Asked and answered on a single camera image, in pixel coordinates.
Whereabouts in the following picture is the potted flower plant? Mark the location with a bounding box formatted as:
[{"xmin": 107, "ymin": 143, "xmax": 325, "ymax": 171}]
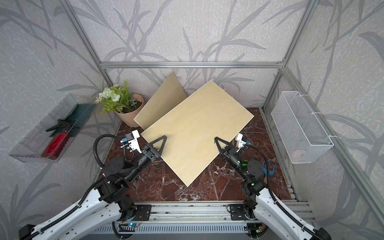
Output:
[{"xmin": 94, "ymin": 80, "xmax": 145, "ymax": 128}]

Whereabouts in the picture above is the pink item in basket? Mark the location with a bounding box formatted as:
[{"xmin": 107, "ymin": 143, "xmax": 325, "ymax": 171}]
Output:
[{"xmin": 291, "ymin": 150, "xmax": 306, "ymax": 161}]

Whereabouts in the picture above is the green trowel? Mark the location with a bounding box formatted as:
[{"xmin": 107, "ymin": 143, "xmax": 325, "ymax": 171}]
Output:
[{"xmin": 51, "ymin": 104, "xmax": 96, "ymax": 138}]

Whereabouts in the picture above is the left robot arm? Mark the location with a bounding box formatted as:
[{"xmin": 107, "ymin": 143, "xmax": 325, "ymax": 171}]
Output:
[{"xmin": 19, "ymin": 132, "xmax": 167, "ymax": 240}]

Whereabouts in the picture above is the wooden board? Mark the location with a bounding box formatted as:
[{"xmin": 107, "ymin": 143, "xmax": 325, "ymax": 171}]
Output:
[
  {"xmin": 142, "ymin": 81, "xmax": 254, "ymax": 186},
  {"xmin": 134, "ymin": 72, "xmax": 187, "ymax": 130}
]

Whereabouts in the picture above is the aluminium front rail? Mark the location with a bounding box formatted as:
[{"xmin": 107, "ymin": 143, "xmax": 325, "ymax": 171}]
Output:
[{"xmin": 91, "ymin": 200, "xmax": 316, "ymax": 240}]

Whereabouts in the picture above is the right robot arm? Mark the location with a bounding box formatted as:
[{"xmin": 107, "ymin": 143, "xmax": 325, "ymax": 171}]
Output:
[{"xmin": 215, "ymin": 137, "xmax": 331, "ymax": 240}]

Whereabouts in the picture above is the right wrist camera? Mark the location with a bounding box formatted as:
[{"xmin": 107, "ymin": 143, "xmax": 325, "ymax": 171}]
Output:
[{"xmin": 235, "ymin": 133, "xmax": 250, "ymax": 151}]

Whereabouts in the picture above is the wooden easel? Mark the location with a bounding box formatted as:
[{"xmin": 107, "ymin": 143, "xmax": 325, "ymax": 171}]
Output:
[{"xmin": 231, "ymin": 138, "xmax": 237, "ymax": 146}]

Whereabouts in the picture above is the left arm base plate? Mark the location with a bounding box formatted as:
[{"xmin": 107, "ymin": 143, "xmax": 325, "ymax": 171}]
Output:
[{"xmin": 119, "ymin": 205, "xmax": 152, "ymax": 222}]

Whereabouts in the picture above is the red spray bottle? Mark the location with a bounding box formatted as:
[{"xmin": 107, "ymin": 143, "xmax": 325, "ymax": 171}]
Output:
[{"xmin": 41, "ymin": 120, "xmax": 73, "ymax": 160}]

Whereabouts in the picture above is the blue hand rake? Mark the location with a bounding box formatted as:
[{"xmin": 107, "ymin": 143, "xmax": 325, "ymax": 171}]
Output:
[{"xmin": 262, "ymin": 161, "xmax": 277, "ymax": 183}]

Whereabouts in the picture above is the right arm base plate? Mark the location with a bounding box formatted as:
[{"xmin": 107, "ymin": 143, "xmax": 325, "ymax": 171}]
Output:
[{"xmin": 227, "ymin": 204, "xmax": 256, "ymax": 221}]

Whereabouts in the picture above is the aluminium cage frame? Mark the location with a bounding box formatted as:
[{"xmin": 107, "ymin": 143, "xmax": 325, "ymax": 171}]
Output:
[{"xmin": 59, "ymin": 1, "xmax": 384, "ymax": 224}]

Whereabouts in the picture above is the clear plastic wall bin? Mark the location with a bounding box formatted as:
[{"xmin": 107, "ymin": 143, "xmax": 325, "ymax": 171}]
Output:
[{"xmin": 9, "ymin": 94, "xmax": 96, "ymax": 163}]

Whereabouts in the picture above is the white wire basket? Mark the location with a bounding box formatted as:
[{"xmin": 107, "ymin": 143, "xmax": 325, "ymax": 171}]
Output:
[{"xmin": 271, "ymin": 91, "xmax": 334, "ymax": 164}]

